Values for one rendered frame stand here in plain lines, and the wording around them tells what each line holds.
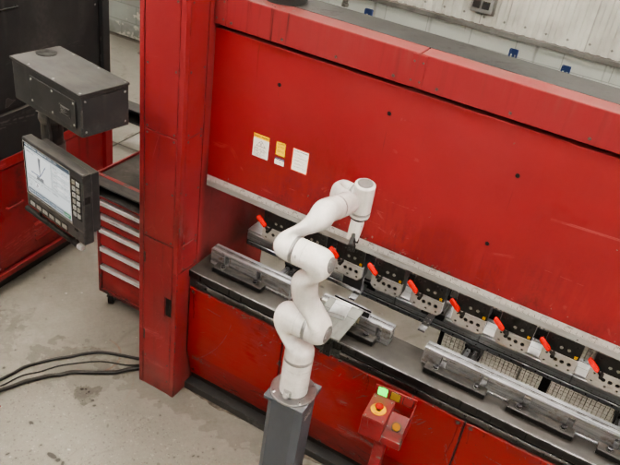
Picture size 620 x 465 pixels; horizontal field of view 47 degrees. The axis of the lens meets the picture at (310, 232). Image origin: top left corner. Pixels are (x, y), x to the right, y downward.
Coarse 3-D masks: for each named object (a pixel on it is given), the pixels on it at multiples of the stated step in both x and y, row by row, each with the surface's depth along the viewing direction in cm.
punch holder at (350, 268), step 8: (336, 248) 332; (344, 248) 330; (344, 256) 332; (352, 256) 329; (360, 256) 327; (368, 256) 330; (336, 264) 336; (344, 264) 333; (352, 264) 331; (344, 272) 335; (352, 272) 333; (360, 272) 331
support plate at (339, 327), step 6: (330, 300) 347; (324, 306) 342; (330, 306) 343; (354, 312) 342; (360, 312) 342; (330, 318) 336; (336, 318) 336; (348, 318) 337; (354, 318) 338; (336, 324) 333; (342, 324) 333; (348, 324) 334; (336, 330) 329; (342, 330) 330; (330, 336) 325; (336, 336) 326; (342, 336) 327
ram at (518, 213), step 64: (256, 64) 310; (320, 64) 295; (256, 128) 325; (320, 128) 308; (384, 128) 293; (448, 128) 278; (512, 128) 266; (256, 192) 342; (320, 192) 323; (384, 192) 306; (448, 192) 290; (512, 192) 277; (576, 192) 264; (384, 256) 321; (448, 256) 304; (512, 256) 289; (576, 256) 275; (576, 320) 287
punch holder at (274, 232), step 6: (264, 216) 346; (270, 216) 344; (276, 216) 342; (270, 222) 345; (276, 222) 344; (282, 222) 342; (288, 222) 340; (294, 222) 343; (264, 228) 349; (276, 228) 345; (282, 228) 343; (288, 228) 341; (264, 234) 350; (270, 234) 348; (276, 234) 346; (270, 240) 350
